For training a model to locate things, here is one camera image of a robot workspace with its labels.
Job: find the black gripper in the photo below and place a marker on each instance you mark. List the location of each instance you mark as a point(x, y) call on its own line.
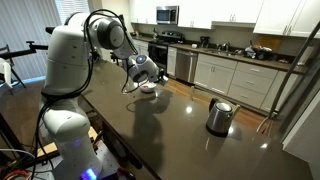
point(162, 79)

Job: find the clear drinking glass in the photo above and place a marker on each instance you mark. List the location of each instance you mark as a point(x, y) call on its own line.
point(124, 89)

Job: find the white cereal bowl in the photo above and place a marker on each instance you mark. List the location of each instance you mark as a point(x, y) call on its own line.
point(148, 87)

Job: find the wooden board base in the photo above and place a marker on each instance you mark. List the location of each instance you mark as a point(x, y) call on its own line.
point(50, 148)

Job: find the stainless microwave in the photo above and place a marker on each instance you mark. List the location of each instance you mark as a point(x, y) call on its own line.
point(167, 14)

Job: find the black tripod camera rig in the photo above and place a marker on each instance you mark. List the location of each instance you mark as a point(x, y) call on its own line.
point(32, 49)

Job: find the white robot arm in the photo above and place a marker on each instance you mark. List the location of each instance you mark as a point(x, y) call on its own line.
point(72, 50)

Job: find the stainless dishwasher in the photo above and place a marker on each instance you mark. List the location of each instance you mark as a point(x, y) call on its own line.
point(186, 62)

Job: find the beige wooden chair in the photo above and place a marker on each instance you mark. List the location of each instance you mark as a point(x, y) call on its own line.
point(266, 125)

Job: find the stainless electric kettle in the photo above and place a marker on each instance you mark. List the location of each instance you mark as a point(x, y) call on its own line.
point(220, 117)

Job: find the black kitchen stove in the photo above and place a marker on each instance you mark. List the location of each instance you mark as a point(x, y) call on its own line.
point(162, 54)

